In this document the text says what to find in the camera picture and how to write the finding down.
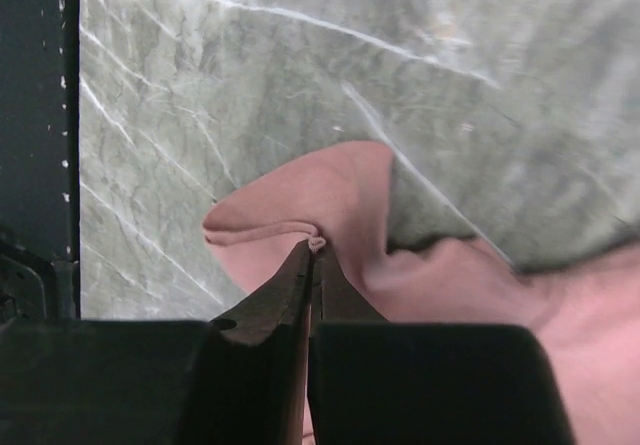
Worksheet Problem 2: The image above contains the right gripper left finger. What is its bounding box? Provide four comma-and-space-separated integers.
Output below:
1, 245, 312, 444

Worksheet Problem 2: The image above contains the pink printed t shirt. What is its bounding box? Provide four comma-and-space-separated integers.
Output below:
203, 141, 639, 444

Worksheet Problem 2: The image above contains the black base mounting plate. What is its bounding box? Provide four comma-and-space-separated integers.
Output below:
1, 0, 80, 320

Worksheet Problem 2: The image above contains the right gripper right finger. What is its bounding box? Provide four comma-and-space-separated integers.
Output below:
307, 249, 575, 444

